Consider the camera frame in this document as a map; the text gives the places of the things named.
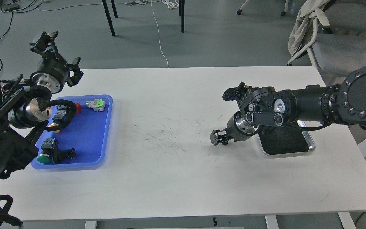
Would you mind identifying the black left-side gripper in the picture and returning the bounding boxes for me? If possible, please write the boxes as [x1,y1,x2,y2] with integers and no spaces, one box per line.
[30,31,83,93]

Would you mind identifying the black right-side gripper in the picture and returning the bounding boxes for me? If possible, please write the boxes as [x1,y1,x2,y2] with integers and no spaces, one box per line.
[210,112,259,145]

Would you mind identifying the black right-side robot arm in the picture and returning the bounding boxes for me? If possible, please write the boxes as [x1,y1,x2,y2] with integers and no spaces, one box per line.
[210,66,366,145]

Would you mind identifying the black left-side robot arm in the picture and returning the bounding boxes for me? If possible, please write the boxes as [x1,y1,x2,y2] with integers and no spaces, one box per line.
[0,31,83,229]

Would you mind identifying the silver metal tray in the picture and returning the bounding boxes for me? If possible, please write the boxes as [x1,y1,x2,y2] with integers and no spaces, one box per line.
[258,121,316,158]

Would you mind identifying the blue plastic tray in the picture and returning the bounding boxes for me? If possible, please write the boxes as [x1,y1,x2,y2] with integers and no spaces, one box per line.
[31,94,113,170]

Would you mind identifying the green grey connector module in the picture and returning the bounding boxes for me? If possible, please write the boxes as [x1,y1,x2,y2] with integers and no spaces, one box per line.
[86,99,106,112]

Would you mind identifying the black table leg left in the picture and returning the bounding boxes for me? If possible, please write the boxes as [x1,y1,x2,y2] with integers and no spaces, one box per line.
[102,0,116,37]

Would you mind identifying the black table leg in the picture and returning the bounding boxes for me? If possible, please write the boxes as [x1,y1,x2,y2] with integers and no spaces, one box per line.
[178,0,185,33]
[110,0,118,19]
[102,0,116,37]

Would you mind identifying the black power strip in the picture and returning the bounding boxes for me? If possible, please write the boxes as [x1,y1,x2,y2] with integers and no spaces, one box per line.
[1,3,19,12]

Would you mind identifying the black table leg rear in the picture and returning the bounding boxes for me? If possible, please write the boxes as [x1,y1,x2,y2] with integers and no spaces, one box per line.
[110,0,118,19]

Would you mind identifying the black table leg right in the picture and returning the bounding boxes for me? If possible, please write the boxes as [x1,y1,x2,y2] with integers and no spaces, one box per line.
[178,0,185,33]

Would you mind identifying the beige jacket on chair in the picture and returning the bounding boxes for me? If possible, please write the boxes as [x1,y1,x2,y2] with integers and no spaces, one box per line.
[288,0,329,57]

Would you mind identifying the grey office chair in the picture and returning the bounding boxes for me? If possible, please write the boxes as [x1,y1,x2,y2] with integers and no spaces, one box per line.
[287,0,366,76]

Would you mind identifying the red push button switch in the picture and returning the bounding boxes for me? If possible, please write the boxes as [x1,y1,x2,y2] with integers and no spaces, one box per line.
[56,102,82,115]

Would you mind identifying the yellow push button switch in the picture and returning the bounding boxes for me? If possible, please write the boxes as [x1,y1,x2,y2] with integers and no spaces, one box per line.
[48,110,67,127]

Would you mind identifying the black selector switch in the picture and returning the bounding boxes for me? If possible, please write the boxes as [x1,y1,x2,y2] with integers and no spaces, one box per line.
[52,145,77,164]

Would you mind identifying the green push button switch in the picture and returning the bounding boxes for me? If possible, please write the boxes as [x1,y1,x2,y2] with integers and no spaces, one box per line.
[36,138,58,164]

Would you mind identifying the white cable on floor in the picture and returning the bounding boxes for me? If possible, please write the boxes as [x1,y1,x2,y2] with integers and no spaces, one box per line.
[124,0,180,68]

